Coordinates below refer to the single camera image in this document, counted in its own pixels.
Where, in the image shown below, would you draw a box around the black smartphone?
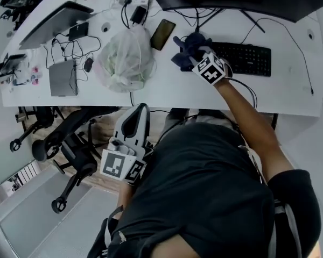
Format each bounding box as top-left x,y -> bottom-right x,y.
150,18 -> 177,52

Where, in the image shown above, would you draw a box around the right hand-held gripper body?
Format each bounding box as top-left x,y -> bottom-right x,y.
188,46 -> 234,86

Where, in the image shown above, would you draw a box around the looped black cable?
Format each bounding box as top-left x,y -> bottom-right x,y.
120,0 -> 152,30

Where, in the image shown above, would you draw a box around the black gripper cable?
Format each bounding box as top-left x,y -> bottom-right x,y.
228,77 -> 258,110

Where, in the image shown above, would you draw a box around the black office chair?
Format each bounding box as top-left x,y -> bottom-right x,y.
31,106 -> 120,214
9,106 -> 66,153

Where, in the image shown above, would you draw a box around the person's right forearm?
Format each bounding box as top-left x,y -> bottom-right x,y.
214,77 -> 296,184

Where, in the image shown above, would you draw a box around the grey harness strap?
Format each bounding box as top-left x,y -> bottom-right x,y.
273,199 -> 304,258

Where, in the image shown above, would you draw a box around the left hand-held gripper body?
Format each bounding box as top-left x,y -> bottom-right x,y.
100,136 -> 154,185

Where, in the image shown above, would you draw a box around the black charger block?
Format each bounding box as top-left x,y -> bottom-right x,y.
129,5 -> 148,25

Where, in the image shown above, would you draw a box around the tangled black cable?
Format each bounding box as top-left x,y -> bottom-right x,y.
44,32 -> 102,95

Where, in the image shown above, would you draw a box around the person's left forearm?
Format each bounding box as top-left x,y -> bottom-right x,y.
116,181 -> 141,215

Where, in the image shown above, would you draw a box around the translucent white plastic bag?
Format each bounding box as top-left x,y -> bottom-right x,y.
93,25 -> 157,94

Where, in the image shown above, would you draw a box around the flat grey box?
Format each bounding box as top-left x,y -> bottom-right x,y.
48,60 -> 79,97

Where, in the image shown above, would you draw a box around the black harness strap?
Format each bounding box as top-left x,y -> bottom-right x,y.
86,205 -> 124,258

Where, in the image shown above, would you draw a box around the black keyboard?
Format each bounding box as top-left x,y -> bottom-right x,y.
204,41 -> 272,78

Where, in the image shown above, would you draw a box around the small pink items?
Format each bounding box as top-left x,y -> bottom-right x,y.
30,66 -> 43,86

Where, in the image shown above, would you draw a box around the small black mouse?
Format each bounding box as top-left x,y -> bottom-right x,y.
83,57 -> 94,73

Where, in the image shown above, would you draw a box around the white power strip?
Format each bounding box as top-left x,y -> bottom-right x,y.
117,0 -> 152,6

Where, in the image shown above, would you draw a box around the dark blue cloth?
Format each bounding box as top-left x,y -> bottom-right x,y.
171,32 -> 214,73

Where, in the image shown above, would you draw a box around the grey laptop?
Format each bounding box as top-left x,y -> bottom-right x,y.
18,1 -> 95,51

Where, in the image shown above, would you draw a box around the person's black shirt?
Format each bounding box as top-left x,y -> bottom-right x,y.
107,121 -> 322,258

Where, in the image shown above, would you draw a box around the long thin black cable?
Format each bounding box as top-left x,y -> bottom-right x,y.
240,17 -> 315,96

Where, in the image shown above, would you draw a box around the flat black power brick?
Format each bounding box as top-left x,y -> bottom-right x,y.
68,21 -> 90,42

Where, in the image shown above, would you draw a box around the black monitor stand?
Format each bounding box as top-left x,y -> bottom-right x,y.
198,8 -> 266,34

